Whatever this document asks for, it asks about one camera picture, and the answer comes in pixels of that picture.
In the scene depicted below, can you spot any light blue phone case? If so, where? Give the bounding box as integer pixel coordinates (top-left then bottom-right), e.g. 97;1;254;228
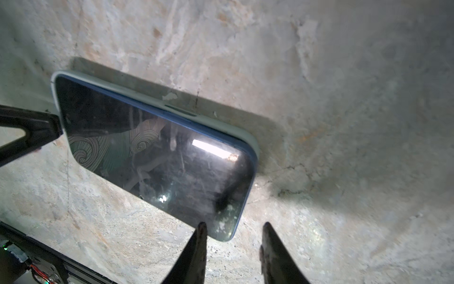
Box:
50;70;261;168

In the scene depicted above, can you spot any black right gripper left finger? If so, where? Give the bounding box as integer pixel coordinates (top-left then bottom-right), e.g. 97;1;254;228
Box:
162;222;208;284

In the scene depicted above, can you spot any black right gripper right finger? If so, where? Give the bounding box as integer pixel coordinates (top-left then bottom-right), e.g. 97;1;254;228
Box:
260;222;310;284

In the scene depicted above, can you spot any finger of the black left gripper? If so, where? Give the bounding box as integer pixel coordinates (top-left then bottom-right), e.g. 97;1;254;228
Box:
1;105;63;166

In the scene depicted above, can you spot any dark blue phone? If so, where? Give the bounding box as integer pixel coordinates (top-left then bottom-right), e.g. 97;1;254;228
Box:
52;71;258;241

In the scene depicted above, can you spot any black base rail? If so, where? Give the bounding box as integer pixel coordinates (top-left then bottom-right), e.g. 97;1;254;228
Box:
1;222;114;284

